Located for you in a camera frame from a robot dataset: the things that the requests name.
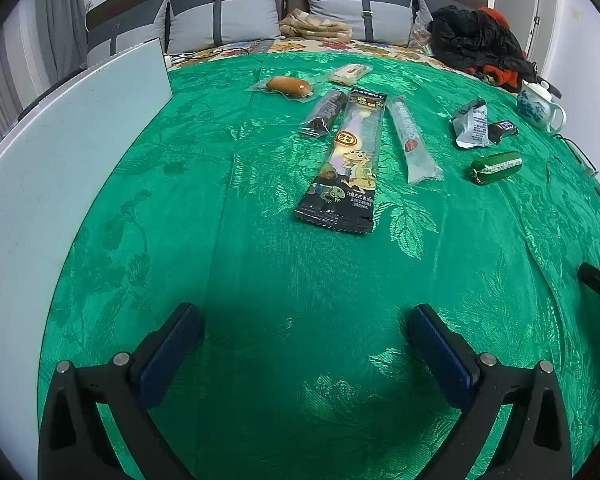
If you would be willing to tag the eyeglasses with black arms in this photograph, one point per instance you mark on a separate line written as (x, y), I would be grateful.
(572, 152)

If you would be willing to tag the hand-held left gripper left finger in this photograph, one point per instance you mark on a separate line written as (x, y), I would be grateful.
(172, 355)

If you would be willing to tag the silver triangular snack packet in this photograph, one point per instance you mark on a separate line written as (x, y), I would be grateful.
(472, 125)

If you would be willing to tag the clear plastic bag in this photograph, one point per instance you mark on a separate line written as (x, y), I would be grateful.
(420, 37)

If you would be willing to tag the black chair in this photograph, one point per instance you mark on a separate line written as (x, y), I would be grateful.
(547, 82)

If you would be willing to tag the bread bun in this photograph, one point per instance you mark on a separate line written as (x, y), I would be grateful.
(290, 86)

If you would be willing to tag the small yellow cake packet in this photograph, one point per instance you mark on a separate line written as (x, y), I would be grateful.
(347, 74)

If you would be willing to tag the white door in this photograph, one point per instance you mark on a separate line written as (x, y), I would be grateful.
(525, 5)

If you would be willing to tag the long black cartoon snack packet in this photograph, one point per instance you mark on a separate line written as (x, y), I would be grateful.
(350, 160)

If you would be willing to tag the beige patterned folded cloth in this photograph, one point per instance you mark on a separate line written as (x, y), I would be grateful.
(315, 27)

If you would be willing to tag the white and blue teapot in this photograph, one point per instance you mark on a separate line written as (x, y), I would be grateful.
(537, 107)

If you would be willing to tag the green floral tablecloth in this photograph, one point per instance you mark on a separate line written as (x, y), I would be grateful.
(260, 260)

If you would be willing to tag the grey curtain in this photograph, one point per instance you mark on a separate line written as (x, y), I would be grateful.
(55, 20)

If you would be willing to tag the black chocolate bar packet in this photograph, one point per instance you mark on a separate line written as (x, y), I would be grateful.
(502, 129)

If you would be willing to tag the black jacket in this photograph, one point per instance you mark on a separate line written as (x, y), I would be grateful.
(470, 40)

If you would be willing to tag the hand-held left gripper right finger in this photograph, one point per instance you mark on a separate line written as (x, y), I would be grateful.
(440, 355)

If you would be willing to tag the long clear snack packet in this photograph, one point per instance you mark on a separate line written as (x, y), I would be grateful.
(410, 135)

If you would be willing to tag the green snack packet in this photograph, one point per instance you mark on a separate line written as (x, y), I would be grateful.
(495, 166)

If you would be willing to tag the white board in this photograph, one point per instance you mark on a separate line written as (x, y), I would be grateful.
(55, 185)

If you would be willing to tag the floral bedsheet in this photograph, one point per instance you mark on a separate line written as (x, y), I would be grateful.
(380, 50)

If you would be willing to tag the dark chocolate roll packet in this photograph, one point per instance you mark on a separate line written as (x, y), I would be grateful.
(325, 110)

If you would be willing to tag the red garment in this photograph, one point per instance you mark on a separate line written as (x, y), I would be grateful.
(495, 15)

